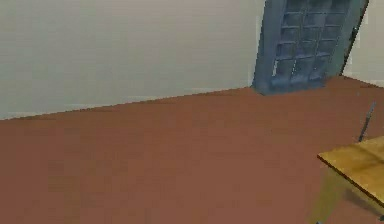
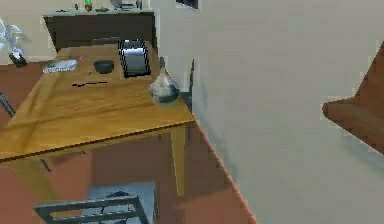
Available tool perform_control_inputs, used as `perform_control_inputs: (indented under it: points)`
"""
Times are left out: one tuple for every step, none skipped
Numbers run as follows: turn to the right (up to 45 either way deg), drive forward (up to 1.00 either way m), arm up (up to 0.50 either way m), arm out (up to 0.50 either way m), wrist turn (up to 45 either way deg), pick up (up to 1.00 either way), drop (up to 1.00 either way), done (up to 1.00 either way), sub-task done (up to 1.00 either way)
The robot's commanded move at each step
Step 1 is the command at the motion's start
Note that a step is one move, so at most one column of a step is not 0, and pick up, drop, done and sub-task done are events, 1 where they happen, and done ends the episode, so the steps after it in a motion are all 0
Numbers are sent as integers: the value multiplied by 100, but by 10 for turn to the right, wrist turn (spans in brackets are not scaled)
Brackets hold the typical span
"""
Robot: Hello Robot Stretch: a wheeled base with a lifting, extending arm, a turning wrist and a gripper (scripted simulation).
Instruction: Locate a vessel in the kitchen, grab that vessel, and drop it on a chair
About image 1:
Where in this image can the blue-grey paned room door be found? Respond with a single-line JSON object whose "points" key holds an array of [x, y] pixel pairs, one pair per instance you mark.
{"points": [[301, 43]]}

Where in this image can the yellow wooden table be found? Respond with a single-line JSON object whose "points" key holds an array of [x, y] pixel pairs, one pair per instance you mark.
{"points": [[360, 166]]}

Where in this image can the thin grey metal chair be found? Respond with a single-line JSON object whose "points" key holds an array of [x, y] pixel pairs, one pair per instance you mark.
{"points": [[366, 121]]}

